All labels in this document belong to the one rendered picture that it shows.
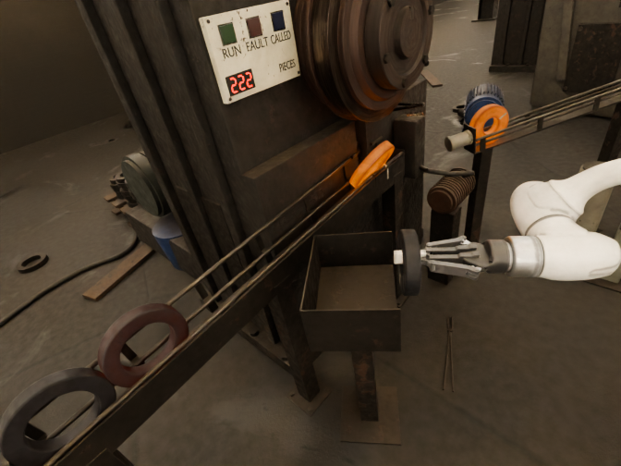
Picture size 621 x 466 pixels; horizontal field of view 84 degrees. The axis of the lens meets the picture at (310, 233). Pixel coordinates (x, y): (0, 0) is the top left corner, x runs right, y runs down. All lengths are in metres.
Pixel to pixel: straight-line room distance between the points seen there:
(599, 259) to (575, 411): 0.76
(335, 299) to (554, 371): 0.95
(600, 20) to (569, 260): 2.97
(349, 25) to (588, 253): 0.73
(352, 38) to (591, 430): 1.37
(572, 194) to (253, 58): 0.80
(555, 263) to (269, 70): 0.80
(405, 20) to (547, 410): 1.28
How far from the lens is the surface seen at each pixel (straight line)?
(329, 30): 0.96
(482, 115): 1.54
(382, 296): 0.91
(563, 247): 0.87
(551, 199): 0.96
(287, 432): 1.42
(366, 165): 1.10
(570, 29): 3.76
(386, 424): 1.38
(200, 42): 0.91
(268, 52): 0.99
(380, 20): 0.98
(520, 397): 1.51
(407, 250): 0.77
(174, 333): 0.88
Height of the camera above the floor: 1.26
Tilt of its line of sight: 35 degrees down
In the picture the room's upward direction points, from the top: 11 degrees counter-clockwise
